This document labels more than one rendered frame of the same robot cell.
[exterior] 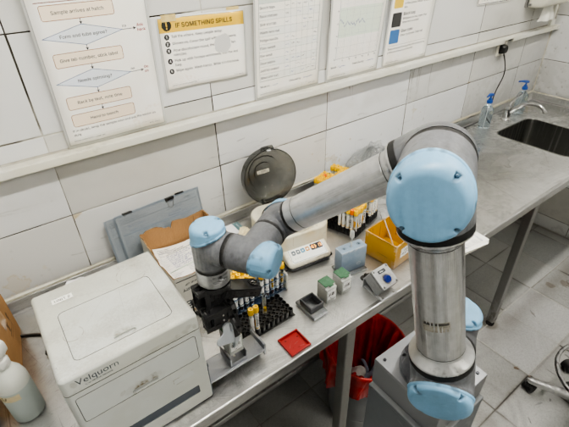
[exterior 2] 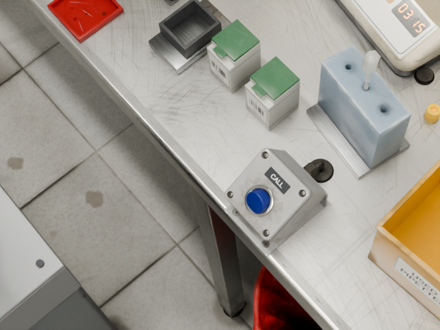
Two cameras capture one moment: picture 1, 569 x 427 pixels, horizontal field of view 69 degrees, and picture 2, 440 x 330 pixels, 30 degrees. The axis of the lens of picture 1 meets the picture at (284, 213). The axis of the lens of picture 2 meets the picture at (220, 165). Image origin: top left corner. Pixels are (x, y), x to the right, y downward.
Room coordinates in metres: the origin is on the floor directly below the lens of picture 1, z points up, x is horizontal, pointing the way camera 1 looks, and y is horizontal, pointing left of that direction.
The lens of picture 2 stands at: (0.94, -0.61, 1.72)
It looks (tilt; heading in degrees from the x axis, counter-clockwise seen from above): 66 degrees down; 94
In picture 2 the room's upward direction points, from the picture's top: 9 degrees counter-clockwise
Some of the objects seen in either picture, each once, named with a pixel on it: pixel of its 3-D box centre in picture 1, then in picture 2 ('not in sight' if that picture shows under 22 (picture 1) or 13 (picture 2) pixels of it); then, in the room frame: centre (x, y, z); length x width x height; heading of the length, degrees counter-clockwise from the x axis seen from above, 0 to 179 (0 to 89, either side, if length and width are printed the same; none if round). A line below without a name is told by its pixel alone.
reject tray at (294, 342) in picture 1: (294, 342); (85, 8); (0.77, -0.02, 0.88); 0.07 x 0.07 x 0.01; 36
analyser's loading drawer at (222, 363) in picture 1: (226, 358); not in sight; (0.69, 0.16, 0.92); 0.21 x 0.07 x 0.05; 126
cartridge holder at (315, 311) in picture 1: (311, 304); (190, 31); (0.90, -0.08, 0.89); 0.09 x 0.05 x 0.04; 36
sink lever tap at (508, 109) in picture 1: (528, 109); not in sight; (2.35, -1.46, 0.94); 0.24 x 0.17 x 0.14; 36
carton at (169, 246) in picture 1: (193, 257); not in sight; (1.07, 0.31, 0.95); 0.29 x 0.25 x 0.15; 36
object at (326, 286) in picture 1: (326, 289); (234, 56); (0.95, -0.13, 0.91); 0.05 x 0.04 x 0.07; 36
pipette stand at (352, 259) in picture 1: (350, 257); (361, 110); (1.08, -0.22, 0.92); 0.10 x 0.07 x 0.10; 118
